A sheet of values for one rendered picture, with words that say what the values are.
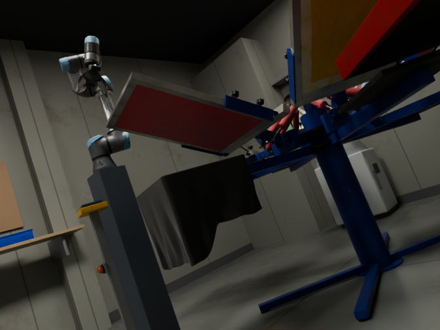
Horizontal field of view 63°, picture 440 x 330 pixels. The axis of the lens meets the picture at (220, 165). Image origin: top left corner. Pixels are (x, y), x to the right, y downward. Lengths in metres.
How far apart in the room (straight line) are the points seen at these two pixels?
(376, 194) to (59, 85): 4.24
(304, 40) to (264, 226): 4.42
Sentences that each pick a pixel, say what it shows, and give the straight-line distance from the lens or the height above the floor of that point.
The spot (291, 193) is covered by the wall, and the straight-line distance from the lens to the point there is 5.44.
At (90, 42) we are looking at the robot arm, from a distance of 2.11.
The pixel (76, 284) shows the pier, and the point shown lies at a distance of 4.29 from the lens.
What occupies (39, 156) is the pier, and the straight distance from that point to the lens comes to 4.51.
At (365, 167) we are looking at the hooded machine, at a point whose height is 0.63.
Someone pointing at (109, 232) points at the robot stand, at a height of 0.83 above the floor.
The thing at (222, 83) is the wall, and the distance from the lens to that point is 6.06.
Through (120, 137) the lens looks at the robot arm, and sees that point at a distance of 2.34.
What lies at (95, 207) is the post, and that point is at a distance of 1.83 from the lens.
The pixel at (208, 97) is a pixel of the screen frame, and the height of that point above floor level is 1.26.
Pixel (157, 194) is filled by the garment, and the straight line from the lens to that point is 1.74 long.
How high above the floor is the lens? 0.68
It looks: 8 degrees up
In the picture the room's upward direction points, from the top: 21 degrees counter-clockwise
